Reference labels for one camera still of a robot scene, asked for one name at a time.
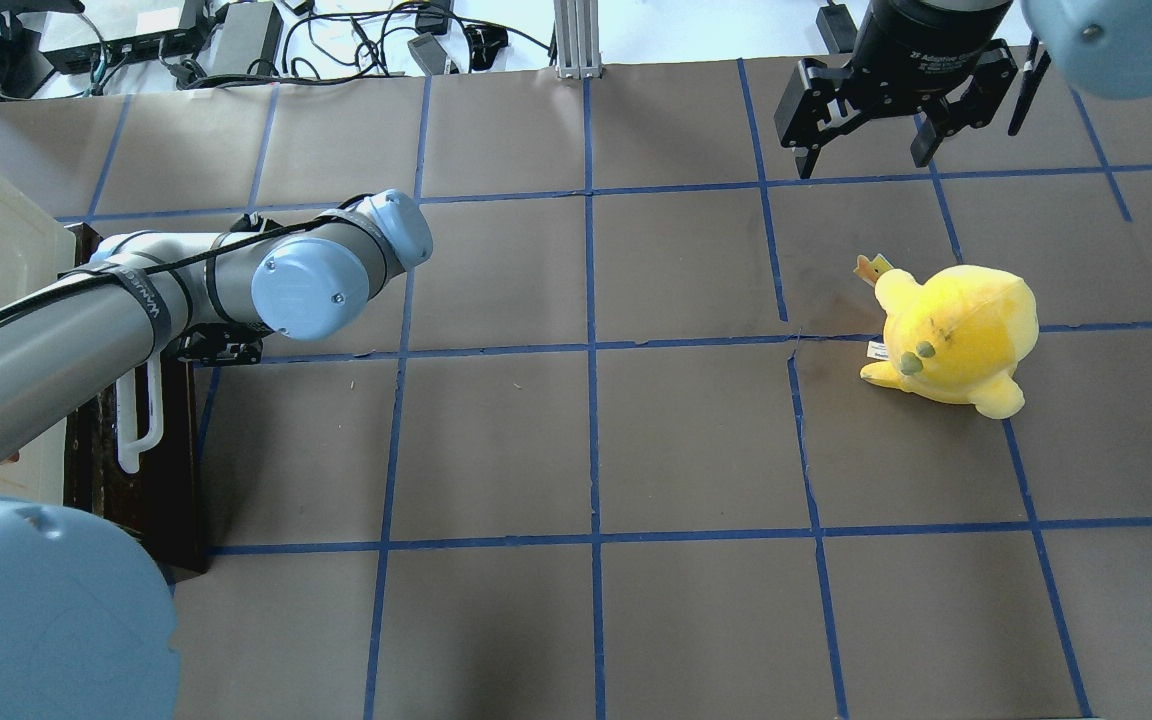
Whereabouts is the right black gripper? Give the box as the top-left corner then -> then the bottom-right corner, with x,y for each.
774,1 -> 1018,181

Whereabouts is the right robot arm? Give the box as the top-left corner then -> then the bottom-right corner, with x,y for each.
773,1 -> 1152,179

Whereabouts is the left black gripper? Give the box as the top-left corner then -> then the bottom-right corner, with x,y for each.
174,325 -> 265,367

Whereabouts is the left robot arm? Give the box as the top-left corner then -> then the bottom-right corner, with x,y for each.
0,190 -> 434,719

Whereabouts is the yellow plush toy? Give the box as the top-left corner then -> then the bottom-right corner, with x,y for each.
854,255 -> 1041,420

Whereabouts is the aluminium frame post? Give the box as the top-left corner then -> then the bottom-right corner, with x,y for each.
552,0 -> 604,79

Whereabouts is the dark wooden drawer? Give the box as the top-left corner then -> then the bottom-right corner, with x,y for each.
61,222 -> 212,575

